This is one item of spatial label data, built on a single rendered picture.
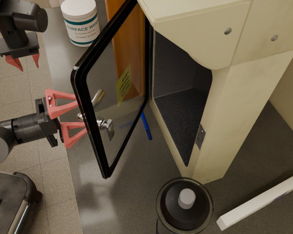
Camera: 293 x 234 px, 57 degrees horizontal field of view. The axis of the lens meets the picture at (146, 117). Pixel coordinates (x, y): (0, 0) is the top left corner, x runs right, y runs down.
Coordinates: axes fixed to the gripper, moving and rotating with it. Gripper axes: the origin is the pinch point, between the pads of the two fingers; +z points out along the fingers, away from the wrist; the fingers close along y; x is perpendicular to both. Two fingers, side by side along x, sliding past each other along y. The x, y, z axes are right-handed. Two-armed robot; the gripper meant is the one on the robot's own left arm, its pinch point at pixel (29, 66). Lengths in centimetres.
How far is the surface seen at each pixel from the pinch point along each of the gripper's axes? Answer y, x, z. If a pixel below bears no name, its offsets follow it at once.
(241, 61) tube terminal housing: 34, -46, -32
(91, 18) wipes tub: 23.6, 23.0, 3.7
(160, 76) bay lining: 35.3, -17.8, -1.0
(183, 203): 24, -56, -10
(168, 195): 23, -53, -8
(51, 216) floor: -25, -6, 110
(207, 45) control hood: 28, -46, -36
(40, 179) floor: -28, 20, 110
